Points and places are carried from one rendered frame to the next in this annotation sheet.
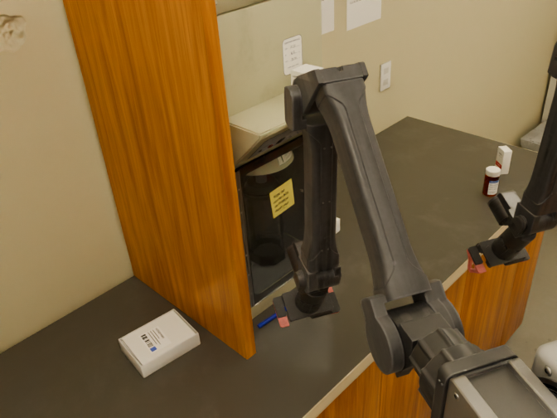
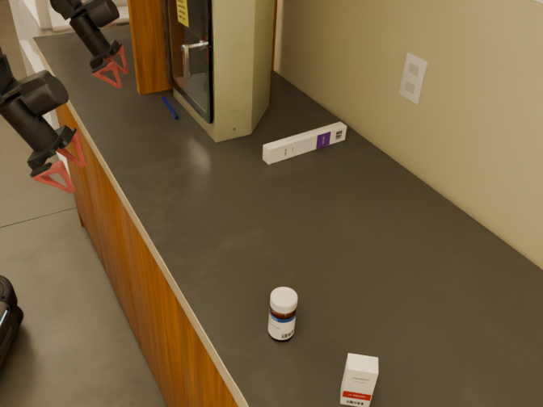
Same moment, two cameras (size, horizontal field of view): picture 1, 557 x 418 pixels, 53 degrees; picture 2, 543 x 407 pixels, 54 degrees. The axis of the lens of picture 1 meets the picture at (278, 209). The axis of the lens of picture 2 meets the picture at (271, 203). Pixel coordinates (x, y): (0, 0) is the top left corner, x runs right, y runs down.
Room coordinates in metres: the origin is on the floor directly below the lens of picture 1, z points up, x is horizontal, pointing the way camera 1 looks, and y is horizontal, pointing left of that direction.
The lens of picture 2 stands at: (1.68, -1.33, 1.70)
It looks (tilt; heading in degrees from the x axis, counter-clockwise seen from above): 37 degrees down; 102
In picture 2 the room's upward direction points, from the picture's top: 4 degrees clockwise
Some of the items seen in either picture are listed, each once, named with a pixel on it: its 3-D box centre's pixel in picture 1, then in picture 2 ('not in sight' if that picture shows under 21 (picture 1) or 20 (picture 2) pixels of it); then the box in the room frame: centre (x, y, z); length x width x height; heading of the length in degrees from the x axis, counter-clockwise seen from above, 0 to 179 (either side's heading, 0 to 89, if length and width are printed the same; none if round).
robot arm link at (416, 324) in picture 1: (414, 342); not in sight; (0.49, -0.16, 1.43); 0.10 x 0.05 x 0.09; 15
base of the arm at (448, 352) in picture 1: (454, 375); not in sight; (0.42, -0.19, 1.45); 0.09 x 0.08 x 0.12; 105
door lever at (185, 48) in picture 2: not in sight; (191, 60); (1.20, -0.12, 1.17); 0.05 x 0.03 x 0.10; 43
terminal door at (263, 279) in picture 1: (285, 218); (186, 35); (1.15, -0.02, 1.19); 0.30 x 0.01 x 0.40; 133
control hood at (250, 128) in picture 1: (295, 123); not in sight; (1.11, -0.05, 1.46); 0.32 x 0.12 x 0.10; 134
